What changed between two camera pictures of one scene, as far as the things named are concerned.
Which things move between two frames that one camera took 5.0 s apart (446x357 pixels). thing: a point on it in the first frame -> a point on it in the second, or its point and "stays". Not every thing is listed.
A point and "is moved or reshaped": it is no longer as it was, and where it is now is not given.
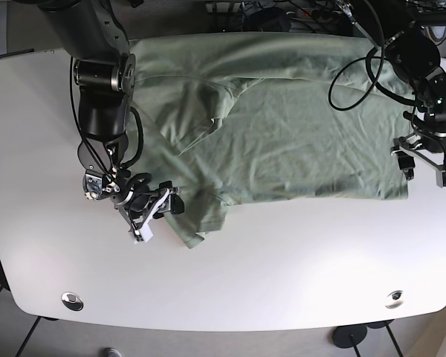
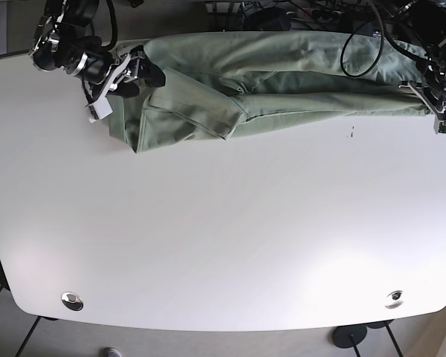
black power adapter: [269, 19] stays
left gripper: [137, 204] -> [102, 76]
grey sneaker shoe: [111, 352] stays
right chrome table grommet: [397, 299] stays
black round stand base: [348, 336] stays
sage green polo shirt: [224, 120] is moved or reshaped
